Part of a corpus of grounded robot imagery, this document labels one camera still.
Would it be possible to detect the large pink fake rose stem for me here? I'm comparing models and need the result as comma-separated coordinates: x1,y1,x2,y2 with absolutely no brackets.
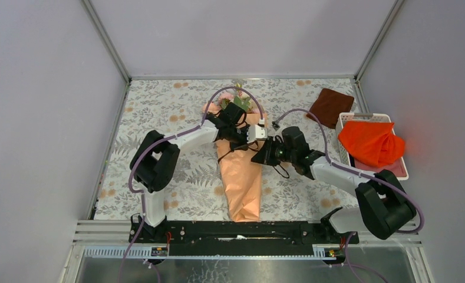
217,91,236,110

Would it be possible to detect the pink fake rose spray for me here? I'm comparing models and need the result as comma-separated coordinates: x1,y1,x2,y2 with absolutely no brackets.
232,93,260,114

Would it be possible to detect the peach wrapping paper sheet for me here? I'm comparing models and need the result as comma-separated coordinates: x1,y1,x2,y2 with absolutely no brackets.
202,91,268,223

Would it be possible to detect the pink cloth in basket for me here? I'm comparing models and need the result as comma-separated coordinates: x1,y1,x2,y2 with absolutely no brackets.
354,158,408,180

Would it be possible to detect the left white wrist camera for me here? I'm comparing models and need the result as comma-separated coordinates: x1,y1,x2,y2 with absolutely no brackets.
247,124,268,143

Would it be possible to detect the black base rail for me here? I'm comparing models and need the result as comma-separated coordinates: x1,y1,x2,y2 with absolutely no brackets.
128,221,359,256

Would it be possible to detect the brown towel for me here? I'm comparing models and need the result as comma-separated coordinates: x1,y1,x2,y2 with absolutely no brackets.
309,88,354,129

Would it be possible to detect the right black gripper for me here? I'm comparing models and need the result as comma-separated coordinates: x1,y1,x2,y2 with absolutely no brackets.
250,136,295,167

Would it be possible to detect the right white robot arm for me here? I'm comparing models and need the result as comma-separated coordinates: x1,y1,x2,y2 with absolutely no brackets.
248,126,417,243

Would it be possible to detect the dark brown ribbon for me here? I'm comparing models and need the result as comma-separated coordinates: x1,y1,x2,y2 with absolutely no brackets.
217,134,292,180

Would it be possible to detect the orange cloth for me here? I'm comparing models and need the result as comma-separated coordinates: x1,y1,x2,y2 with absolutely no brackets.
338,121,405,167

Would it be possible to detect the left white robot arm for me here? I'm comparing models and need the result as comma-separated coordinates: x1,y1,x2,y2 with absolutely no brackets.
128,103,266,242

